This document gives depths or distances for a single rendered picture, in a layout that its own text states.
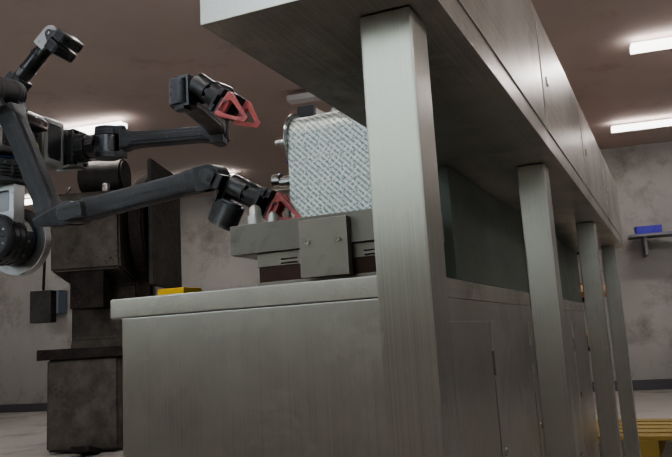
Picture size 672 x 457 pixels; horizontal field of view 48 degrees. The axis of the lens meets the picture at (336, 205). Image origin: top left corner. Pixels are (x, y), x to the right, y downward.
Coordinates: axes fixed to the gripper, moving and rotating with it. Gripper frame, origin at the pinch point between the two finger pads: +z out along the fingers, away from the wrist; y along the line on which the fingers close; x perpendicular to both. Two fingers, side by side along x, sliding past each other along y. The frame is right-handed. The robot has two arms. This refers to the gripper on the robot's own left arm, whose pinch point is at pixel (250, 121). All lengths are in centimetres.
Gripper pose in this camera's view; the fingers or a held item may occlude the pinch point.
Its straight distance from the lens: 186.1
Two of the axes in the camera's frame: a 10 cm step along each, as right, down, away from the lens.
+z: 7.3, 5.4, -4.3
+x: 5.4, -8.3, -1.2
